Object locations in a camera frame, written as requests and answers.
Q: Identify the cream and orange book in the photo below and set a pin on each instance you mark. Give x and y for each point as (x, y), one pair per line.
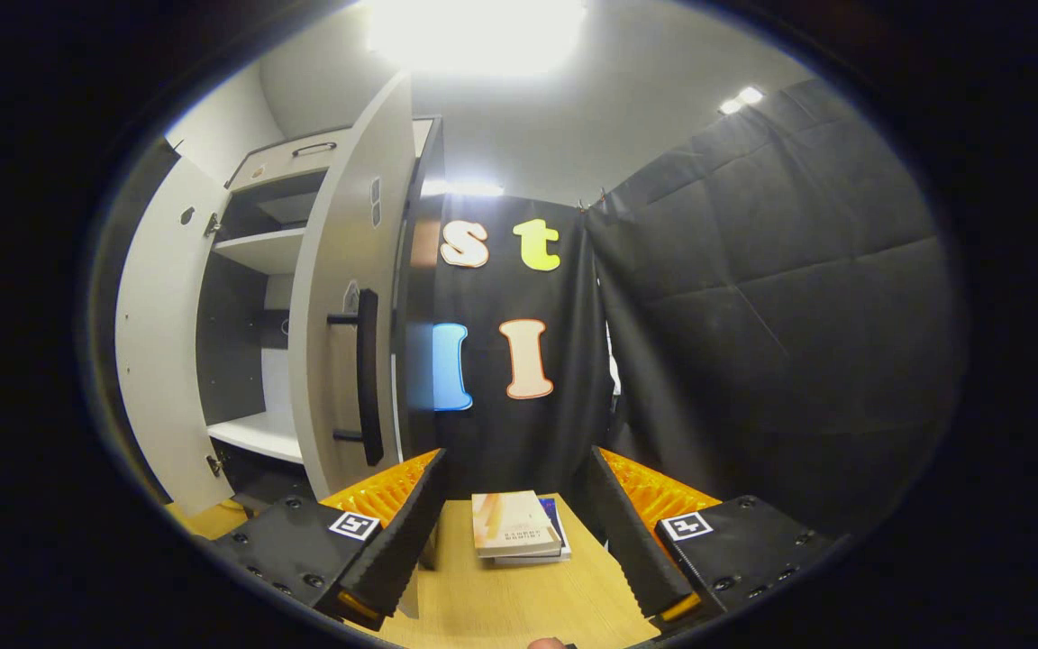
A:
(512, 523)

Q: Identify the white and grey cabinet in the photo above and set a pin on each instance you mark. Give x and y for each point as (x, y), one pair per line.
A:
(258, 437)

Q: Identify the white and blue book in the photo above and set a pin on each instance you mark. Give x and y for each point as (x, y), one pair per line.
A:
(560, 527)

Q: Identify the ceiling light panel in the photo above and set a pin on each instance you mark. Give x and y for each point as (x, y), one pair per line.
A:
(742, 99)
(465, 187)

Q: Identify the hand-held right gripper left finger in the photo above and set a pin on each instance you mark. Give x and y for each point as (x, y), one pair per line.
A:
(397, 550)

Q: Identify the white cabinet door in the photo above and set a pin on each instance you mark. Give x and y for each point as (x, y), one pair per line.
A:
(163, 342)
(321, 361)

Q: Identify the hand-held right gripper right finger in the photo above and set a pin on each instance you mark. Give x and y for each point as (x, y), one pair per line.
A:
(627, 541)

